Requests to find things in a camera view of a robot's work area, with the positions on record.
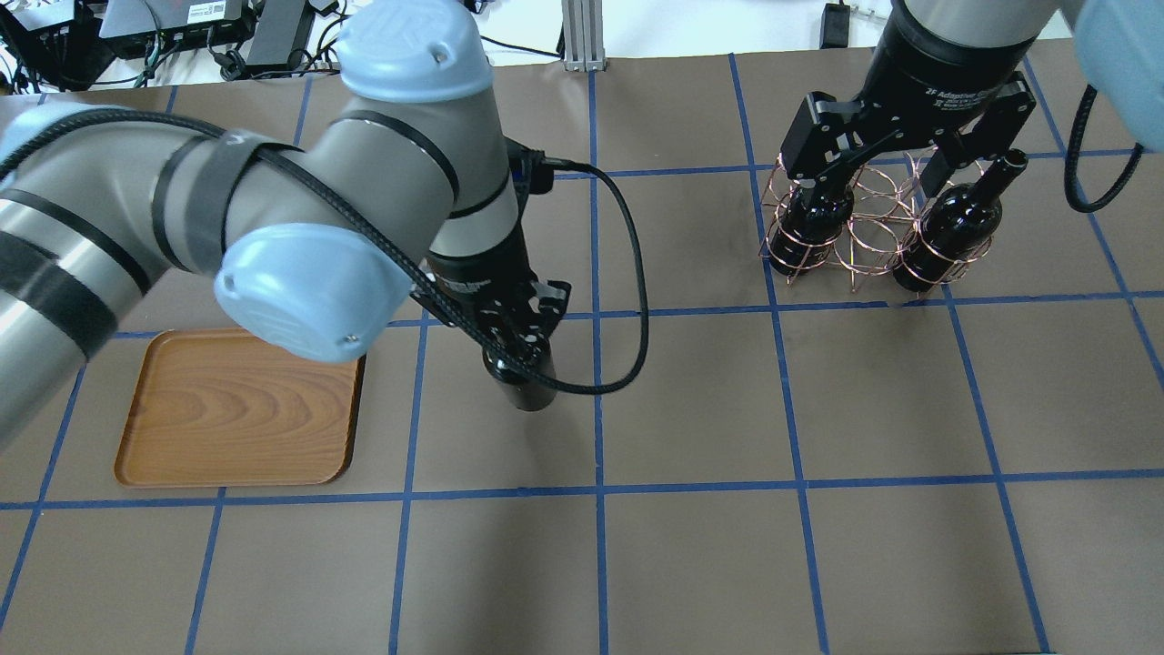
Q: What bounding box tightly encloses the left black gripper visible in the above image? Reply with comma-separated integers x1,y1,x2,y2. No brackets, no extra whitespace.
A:
426,247,572,359

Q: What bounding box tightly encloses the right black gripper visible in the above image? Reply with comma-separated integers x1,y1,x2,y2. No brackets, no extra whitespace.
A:
780,17,1035,215

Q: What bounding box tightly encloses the dark wine bottle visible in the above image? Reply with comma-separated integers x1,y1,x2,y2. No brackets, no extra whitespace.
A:
768,186,852,277
482,339,558,413
890,148,1029,296

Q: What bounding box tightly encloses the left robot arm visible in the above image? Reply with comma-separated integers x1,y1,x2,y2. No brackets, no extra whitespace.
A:
1,1,568,444

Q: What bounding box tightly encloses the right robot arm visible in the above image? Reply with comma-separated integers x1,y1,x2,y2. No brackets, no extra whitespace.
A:
780,1,1161,208

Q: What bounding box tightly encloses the wooden tray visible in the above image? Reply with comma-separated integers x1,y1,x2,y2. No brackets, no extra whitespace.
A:
113,328,365,489

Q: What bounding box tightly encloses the black power adapter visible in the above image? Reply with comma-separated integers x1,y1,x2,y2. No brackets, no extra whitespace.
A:
818,1,851,49

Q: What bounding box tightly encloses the copper wire bottle basket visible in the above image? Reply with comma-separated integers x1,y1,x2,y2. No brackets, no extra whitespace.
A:
759,145,937,293

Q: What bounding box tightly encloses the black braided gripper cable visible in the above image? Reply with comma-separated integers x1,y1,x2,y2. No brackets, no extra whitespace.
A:
0,109,651,397

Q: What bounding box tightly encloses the aluminium frame post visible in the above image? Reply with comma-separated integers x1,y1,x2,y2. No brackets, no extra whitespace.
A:
561,0,606,72

